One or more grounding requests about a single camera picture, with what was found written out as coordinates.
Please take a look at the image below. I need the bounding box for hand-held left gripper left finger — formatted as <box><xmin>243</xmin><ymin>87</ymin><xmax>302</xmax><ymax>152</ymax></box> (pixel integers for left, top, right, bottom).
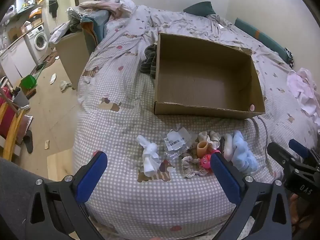
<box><xmin>24</xmin><ymin>151</ymin><xmax>108</xmax><ymax>240</ymax></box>

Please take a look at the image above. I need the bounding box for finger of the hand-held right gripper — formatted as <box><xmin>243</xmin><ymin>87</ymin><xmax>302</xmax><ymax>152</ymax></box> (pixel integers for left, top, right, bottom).
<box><xmin>267</xmin><ymin>142</ymin><xmax>296</xmax><ymax>172</ymax></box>
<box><xmin>288</xmin><ymin>139</ymin><xmax>320</xmax><ymax>164</ymax></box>

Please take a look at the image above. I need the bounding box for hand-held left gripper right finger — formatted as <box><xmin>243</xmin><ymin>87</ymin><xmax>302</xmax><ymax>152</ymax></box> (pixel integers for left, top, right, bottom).
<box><xmin>210</xmin><ymin>153</ymin><xmax>293</xmax><ymax>240</ymax></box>

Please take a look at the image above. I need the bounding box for pink soft toy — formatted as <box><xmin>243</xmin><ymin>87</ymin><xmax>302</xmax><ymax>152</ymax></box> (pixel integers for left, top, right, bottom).
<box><xmin>199</xmin><ymin>150</ymin><xmax>222</xmax><ymax>174</ymax></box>

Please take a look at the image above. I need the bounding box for light blue fluffy sock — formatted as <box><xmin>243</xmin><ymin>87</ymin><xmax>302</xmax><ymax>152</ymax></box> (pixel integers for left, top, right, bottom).
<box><xmin>231</xmin><ymin>130</ymin><xmax>258</xmax><ymax>173</ymax></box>

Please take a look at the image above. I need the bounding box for white fluffy sock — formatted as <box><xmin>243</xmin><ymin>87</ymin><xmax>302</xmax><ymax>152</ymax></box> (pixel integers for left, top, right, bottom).
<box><xmin>222</xmin><ymin>133</ymin><xmax>235</xmax><ymax>161</ymax></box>

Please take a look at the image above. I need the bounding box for tan soft cup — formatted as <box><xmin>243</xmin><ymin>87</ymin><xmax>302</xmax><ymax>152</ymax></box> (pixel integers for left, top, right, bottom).
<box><xmin>197</xmin><ymin>141</ymin><xmax>209</xmax><ymax>158</ymax></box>

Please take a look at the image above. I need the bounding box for white knotted sock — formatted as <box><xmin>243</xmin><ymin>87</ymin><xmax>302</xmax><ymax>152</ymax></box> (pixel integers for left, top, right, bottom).
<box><xmin>136</xmin><ymin>135</ymin><xmax>160</xmax><ymax>178</ymax></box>

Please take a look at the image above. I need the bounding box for person's right hand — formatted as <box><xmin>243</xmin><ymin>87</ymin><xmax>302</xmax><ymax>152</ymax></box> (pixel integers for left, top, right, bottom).
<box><xmin>289</xmin><ymin>193</ymin><xmax>301</xmax><ymax>225</ymax></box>

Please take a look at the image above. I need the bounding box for beige lace scrunchie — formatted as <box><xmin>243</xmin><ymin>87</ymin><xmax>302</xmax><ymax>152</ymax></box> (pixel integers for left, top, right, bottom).
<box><xmin>180</xmin><ymin>152</ymin><xmax>207</xmax><ymax>178</ymax></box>

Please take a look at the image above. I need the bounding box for pink crumpled garment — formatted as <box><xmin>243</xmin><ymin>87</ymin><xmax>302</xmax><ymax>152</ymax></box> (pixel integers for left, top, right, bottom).
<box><xmin>286</xmin><ymin>67</ymin><xmax>320</xmax><ymax>125</ymax></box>

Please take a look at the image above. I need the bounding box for clear plastic label packaging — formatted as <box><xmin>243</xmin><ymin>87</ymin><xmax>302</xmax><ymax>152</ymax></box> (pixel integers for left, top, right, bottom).
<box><xmin>164</xmin><ymin>127</ymin><xmax>192</xmax><ymax>159</ymax></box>

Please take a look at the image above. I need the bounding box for dark slipper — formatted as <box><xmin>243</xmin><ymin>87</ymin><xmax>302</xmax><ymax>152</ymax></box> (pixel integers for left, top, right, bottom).
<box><xmin>24</xmin><ymin>129</ymin><xmax>34</xmax><ymax>154</ymax></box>

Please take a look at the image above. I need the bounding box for checked printed blanket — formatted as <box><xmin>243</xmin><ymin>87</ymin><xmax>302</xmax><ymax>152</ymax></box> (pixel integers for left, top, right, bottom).
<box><xmin>72</xmin><ymin>5</ymin><xmax>320</xmax><ymax>240</ymax></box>

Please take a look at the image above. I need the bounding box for wooden chair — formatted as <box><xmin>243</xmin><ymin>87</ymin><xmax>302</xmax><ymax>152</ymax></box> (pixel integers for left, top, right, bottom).
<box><xmin>0</xmin><ymin>87</ymin><xmax>32</xmax><ymax>162</ymax></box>

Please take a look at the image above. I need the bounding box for red bag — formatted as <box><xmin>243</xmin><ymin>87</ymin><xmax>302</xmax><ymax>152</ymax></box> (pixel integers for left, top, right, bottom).
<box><xmin>0</xmin><ymin>90</ymin><xmax>17</xmax><ymax>138</ymax></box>

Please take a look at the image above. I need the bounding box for green dustpan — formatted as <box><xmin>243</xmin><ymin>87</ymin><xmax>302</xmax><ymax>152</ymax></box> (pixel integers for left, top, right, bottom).
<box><xmin>20</xmin><ymin>74</ymin><xmax>37</xmax><ymax>90</ymax></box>

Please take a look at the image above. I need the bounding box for long teal cushion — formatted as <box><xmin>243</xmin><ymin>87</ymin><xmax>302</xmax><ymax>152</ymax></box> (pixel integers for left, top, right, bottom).
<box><xmin>234</xmin><ymin>17</ymin><xmax>294</xmax><ymax>67</ymax></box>

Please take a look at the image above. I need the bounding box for tall cardboard box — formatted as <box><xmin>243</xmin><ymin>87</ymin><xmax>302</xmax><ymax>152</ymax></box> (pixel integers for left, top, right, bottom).
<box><xmin>54</xmin><ymin>31</ymin><xmax>91</xmax><ymax>90</ymax></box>

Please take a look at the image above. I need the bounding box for dark striped cloth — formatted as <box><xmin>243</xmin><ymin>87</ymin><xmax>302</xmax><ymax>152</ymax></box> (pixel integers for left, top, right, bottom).
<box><xmin>139</xmin><ymin>44</ymin><xmax>158</xmax><ymax>76</ymax></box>

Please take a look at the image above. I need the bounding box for white kitchen cabinet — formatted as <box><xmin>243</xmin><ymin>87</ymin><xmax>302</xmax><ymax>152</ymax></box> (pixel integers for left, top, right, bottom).
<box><xmin>0</xmin><ymin>39</ymin><xmax>37</xmax><ymax>80</ymax></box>

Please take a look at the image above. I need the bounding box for white washing machine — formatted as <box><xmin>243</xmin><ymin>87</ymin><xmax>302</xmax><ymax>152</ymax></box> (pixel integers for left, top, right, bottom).
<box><xmin>26</xmin><ymin>24</ymin><xmax>49</xmax><ymax>51</ymax></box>

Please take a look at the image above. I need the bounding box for teal folded blanket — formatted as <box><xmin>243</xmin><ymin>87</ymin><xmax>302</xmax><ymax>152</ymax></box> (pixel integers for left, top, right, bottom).
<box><xmin>80</xmin><ymin>11</ymin><xmax>110</xmax><ymax>47</ymax></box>

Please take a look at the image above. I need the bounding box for dark green pillow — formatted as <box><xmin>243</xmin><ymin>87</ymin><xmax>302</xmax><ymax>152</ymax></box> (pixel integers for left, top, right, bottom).
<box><xmin>183</xmin><ymin>2</ymin><xmax>217</xmax><ymax>18</ymax></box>

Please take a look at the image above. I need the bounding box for pile of pale bedding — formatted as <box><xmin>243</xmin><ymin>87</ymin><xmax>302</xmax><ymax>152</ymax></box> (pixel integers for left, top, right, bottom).
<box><xmin>78</xmin><ymin>0</ymin><xmax>137</xmax><ymax>22</ymax></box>

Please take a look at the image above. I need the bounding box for black hanging garment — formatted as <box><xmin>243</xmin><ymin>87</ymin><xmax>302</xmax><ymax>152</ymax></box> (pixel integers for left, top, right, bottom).
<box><xmin>48</xmin><ymin>0</ymin><xmax>59</xmax><ymax>18</ymax></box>

